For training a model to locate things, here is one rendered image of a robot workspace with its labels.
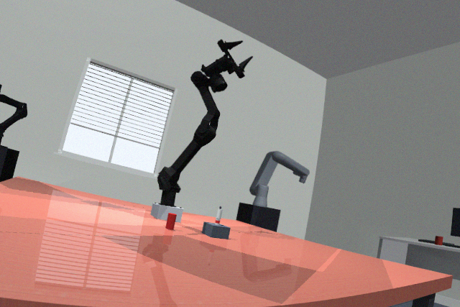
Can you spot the white marker with red band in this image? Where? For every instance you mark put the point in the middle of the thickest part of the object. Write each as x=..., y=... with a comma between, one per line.
x=218, y=215

